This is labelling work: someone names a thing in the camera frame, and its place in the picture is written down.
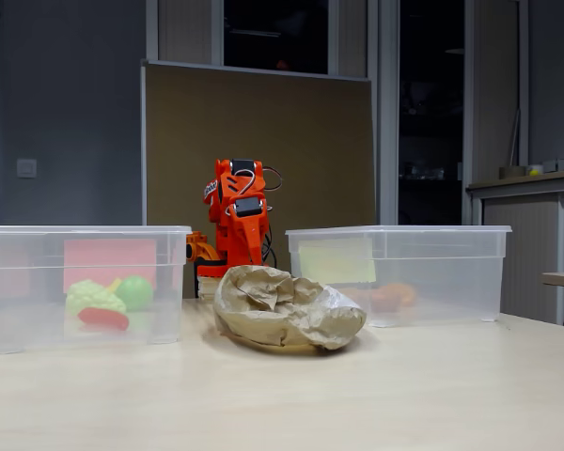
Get green toy apple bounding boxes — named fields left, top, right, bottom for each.
left=116, top=275, right=155, bottom=312

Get orange toy croissant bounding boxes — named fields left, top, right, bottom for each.
left=380, top=282, right=417, bottom=306

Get red toy chili pepper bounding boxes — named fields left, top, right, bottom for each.
left=77, top=307, right=131, bottom=332

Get light green toy grapes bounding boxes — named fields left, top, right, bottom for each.
left=65, top=279, right=128, bottom=316

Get yellow-green sticky note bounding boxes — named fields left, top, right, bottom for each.
left=298, top=237, right=377, bottom=284

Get pink sticky note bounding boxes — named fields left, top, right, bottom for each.
left=63, top=238, right=158, bottom=295

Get clear plastic bin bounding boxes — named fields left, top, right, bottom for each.
left=0, top=225, right=193, bottom=354
left=285, top=225, right=512, bottom=329

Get orange clamp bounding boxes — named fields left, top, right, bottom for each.
left=185, top=230, right=223, bottom=264

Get plywood base block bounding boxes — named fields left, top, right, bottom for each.
left=196, top=275, right=225, bottom=302

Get crumpled brown paper bag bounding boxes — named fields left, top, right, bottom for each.
left=211, top=265, right=368, bottom=351

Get brown pinboard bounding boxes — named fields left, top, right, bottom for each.
left=139, top=59, right=377, bottom=300

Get grey cabinet with counter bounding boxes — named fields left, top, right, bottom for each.
left=465, top=168, right=564, bottom=328

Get black power cable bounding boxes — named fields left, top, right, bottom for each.
left=261, top=232, right=279, bottom=269

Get white servo wire loop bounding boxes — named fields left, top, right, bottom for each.
left=233, top=168, right=258, bottom=201

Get dark servo wire loop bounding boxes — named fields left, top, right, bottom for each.
left=262, top=167, right=284, bottom=193

